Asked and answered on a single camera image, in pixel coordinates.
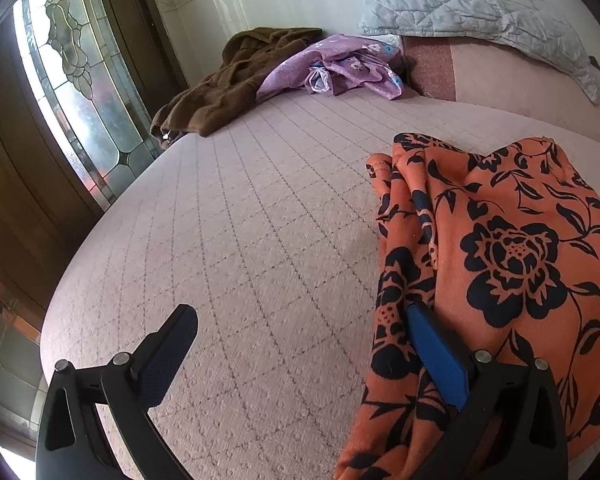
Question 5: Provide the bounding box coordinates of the pink quilted bed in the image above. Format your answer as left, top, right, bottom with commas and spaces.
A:
39, 87, 600, 480

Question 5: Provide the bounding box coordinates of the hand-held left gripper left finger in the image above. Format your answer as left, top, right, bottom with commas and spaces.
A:
35, 304, 199, 480

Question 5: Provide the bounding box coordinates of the brown fleece garment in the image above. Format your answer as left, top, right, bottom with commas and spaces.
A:
150, 26, 326, 150

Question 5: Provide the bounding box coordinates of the stained glass window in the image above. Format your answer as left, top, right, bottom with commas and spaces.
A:
12, 0, 157, 212

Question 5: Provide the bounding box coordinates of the purple floral garment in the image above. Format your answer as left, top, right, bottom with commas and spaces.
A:
256, 33, 406, 102

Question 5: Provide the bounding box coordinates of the grey quilted pillow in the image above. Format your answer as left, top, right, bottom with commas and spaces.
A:
356, 0, 600, 106

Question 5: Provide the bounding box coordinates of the orange black floral garment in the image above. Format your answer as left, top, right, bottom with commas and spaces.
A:
334, 132, 600, 480

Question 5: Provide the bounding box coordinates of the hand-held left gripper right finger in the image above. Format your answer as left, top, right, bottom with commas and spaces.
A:
406, 302, 571, 480

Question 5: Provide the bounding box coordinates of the pink bolster cushion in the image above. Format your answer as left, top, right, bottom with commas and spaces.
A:
401, 35, 600, 152

